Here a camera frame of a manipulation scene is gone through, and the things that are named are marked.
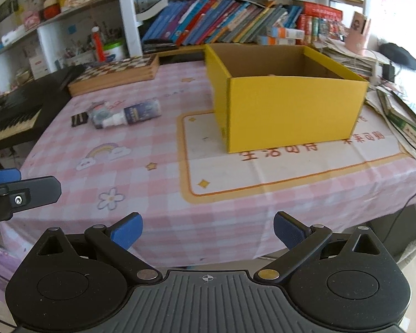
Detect pink checkered tablecloth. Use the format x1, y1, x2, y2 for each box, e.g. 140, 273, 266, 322
0, 59, 416, 268

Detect red white glue bottle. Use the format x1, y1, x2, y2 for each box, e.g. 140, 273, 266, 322
92, 26, 106, 63

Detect wooden chessboard box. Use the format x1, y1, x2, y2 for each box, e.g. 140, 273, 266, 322
67, 55, 160, 98

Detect black electronic keyboard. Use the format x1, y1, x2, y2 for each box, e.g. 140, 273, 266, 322
0, 64, 87, 146

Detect pink printed box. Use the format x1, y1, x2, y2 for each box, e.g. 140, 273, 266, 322
22, 10, 42, 30

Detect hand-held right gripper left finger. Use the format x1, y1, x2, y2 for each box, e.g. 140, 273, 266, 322
22, 212, 163, 283

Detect black cap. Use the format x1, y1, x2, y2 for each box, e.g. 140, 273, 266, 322
381, 42, 416, 72

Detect green lid wipes canister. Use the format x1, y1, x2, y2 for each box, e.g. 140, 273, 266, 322
103, 42, 127, 61

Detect pink cylinder container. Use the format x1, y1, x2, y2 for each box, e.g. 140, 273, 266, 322
345, 11, 371, 54

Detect stack of papers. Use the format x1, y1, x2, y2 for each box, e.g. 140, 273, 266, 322
324, 38, 382, 77

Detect red lettered box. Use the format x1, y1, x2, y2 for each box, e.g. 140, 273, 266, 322
303, 2, 344, 19

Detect white bookshelf frame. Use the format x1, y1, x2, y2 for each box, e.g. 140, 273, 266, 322
0, 0, 364, 87

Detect small blue-grey bottle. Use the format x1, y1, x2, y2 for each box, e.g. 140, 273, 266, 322
89, 106, 116, 129

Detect stack of green books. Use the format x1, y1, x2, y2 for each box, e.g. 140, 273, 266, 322
364, 83, 416, 136

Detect red white doll figure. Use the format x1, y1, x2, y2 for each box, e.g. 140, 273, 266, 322
43, 0, 61, 19

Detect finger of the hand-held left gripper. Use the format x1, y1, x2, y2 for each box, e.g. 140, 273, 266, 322
0, 168, 21, 187
0, 176, 62, 221

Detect small dark picture frame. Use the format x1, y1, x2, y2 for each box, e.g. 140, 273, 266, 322
0, 0, 19, 21

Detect orange white medicine box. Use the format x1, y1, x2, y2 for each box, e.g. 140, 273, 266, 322
257, 35, 295, 46
266, 26, 305, 40

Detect black stapler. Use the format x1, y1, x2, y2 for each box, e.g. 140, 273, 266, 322
142, 38, 177, 51

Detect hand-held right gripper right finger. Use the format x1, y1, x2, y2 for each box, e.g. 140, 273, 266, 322
257, 211, 399, 282

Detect white brush holder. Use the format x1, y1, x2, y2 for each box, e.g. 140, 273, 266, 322
64, 38, 98, 66

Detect blue label spray bottle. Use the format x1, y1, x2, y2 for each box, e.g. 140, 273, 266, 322
102, 99, 162, 129

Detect white box red label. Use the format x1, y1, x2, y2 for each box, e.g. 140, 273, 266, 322
28, 55, 51, 79

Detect white tissue pack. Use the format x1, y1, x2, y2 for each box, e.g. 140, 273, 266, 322
2, 28, 26, 46

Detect row of blue picture books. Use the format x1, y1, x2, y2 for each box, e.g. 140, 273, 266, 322
142, 0, 302, 47

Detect yellow cardboard box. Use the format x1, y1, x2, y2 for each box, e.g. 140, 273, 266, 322
204, 43, 369, 154

